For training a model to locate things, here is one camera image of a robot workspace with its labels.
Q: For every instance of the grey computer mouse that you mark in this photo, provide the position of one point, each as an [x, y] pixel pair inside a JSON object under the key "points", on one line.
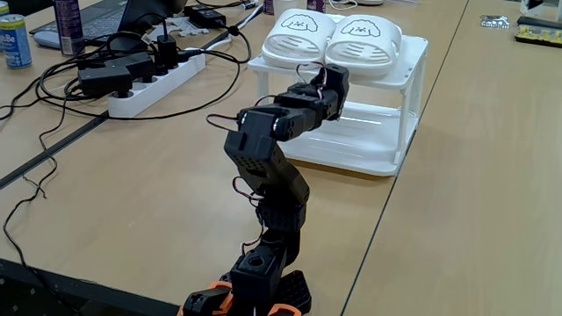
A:
{"points": [[46, 39]]}

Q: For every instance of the white shoe rack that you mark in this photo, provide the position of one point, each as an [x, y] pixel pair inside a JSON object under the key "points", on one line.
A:
{"points": [[373, 131]]}

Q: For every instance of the clear plastic box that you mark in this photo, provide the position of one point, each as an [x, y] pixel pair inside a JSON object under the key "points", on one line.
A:
{"points": [[540, 6]]}

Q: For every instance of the blue white drink can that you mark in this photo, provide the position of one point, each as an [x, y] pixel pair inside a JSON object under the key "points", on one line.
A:
{"points": [[3, 9]]}

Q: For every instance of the white power strip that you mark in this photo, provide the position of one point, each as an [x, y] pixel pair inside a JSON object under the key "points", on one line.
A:
{"points": [[153, 88]]}

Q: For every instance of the yellow patterned pack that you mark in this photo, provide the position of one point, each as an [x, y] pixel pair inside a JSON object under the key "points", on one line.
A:
{"points": [[538, 37]]}

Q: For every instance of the dark purple drink can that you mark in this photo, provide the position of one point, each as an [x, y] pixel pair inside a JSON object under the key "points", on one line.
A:
{"points": [[268, 6], [316, 5]]}

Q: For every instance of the white paper cup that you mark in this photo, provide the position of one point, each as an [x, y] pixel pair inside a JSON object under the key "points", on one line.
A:
{"points": [[285, 5]]}

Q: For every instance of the black power adapter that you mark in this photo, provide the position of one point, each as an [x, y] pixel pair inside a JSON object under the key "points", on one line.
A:
{"points": [[103, 79]]}

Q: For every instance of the black wall plug charger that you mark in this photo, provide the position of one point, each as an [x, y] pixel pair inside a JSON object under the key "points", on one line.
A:
{"points": [[167, 50]]}

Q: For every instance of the tall purple drink can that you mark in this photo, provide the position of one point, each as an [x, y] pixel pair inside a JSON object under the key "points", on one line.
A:
{"points": [[68, 26]]}

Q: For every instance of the white flat device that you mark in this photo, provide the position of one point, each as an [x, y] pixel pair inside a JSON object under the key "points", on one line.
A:
{"points": [[369, 2]]}

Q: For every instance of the white dog print slipper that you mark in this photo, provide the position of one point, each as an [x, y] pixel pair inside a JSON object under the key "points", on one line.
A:
{"points": [[364, 48], [294, 44]]}

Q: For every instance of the dark laptop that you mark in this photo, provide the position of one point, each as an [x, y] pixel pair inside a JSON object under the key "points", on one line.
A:
{"points": [[101, 17]]}

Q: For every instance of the black adapter with green light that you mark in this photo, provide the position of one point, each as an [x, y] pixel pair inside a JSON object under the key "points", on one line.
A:
{"points": [[131, 63]]}

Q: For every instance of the black power brick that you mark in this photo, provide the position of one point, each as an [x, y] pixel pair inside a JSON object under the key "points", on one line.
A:
{"points": [[204, 15]]}

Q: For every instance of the black flat bar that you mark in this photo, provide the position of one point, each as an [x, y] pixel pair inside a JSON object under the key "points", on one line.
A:
{"points": [[540, 22]]}

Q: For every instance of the white printed bracket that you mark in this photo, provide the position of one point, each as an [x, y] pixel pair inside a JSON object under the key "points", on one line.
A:
{"points": [[153, 33], [191, 27]]}

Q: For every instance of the silver foil pack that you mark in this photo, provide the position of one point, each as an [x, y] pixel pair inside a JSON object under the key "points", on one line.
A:
{"points": [[495, 21]]}

